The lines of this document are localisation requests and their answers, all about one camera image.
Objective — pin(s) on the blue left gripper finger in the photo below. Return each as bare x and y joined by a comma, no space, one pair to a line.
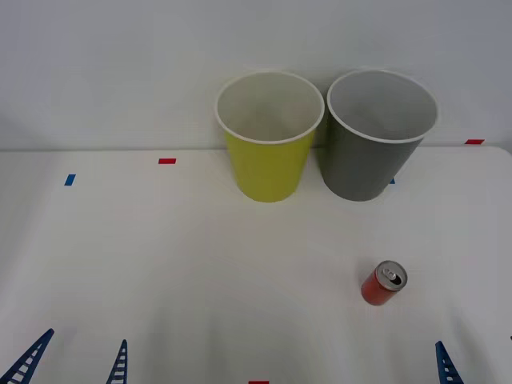
29,357
119,366

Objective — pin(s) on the red drink can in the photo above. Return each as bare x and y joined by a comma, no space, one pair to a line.
378,291

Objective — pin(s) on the grey plastic bin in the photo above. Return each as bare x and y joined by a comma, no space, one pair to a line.
366,168

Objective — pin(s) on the yellow-green plastic bin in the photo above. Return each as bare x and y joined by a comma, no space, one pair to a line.
269,168

